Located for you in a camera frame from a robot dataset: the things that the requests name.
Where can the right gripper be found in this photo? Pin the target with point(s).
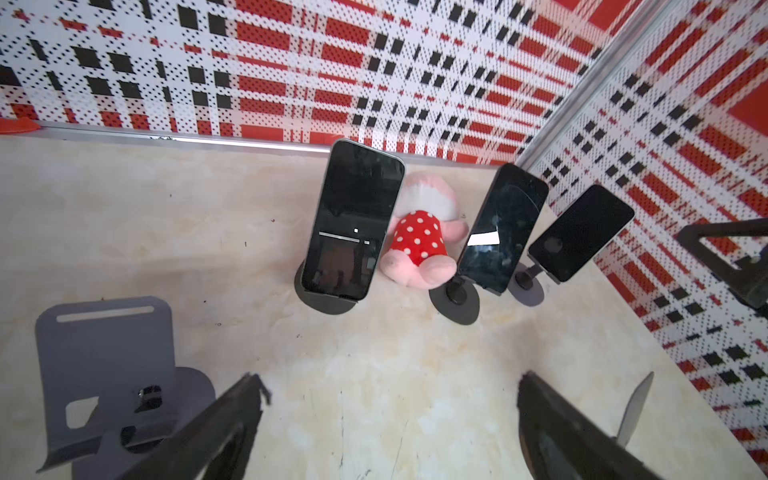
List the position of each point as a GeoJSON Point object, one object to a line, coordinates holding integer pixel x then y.
{"type": "Point", "coordinates": [747, 278]}

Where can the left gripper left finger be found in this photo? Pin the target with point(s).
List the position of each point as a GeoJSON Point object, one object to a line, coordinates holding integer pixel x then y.
{"type": "Point", "coordinates": [214, 445]}

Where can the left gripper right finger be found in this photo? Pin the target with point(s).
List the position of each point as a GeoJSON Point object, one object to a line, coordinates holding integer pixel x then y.
{"type": "Point", "coordinates": [559, 442]}

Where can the black phone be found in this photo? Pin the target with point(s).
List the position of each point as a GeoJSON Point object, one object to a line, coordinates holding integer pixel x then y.
{"type": "Point", "coordinates": [357, 200]}
{"type": "Point", "coordinates": [580, 233]}
{"type": "Point", "coordinates": [502, 228]}
{"type": "Point", "coordinates": [633, 411]}

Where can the grey phone stand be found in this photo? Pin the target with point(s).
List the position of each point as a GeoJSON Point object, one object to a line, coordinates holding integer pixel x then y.
{"type": "Point", "coordinates": [524, 285]}
{"type": "Point", "coordinates": [112, 389]}

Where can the dark phone stand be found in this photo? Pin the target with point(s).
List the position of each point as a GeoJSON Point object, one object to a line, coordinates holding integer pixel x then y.
{"type": "Point", "coordinates": [457, 300]}
{"type": "Point", "coordinates": [325, 304]}

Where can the pink plush toy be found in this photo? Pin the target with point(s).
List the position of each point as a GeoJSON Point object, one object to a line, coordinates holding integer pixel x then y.
{"type": "Point", "coordinates": [426, 220]}

